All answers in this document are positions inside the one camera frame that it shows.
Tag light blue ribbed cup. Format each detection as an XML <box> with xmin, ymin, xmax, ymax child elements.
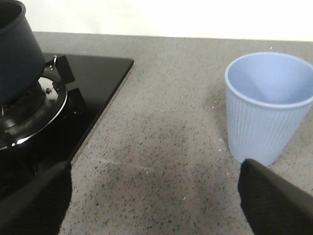
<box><xmin>225</xmin><ymin>52</ymin><xmax>313</xmax><ymax>166</ymax></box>

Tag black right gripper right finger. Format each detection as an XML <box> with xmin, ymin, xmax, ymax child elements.
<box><xmin>238</xmin><ymin>159</ymin><xmax>313</xmax><ymax>235</ymax></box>

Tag dark blue cooking pot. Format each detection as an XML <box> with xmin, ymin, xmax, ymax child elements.
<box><xmin>0</xmin><ymin>0</ymin><xmax>45</xmax><ymax>105</ymax></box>

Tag black pot support grate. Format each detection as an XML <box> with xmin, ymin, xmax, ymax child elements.
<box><xmin>0</xmin><ymin>55</ymin><xmax>88</xmax><ymax>150</ymax></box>

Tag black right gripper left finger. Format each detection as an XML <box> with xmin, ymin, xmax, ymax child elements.
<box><xmin>0</xmin><ymin>162</ymin><xmax>72</xmax><ymax>235</ymax></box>

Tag black glass gas stove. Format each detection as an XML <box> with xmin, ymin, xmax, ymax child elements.
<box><xmin>0</xmin><ymin>54</ymin><xmax>134</xmax><ymax>198</ymax></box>

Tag black burner head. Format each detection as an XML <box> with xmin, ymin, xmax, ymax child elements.
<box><xmin>0</xmin><ymin>82</ymin><xmax>45</xmax><ymax>129</ymax></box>

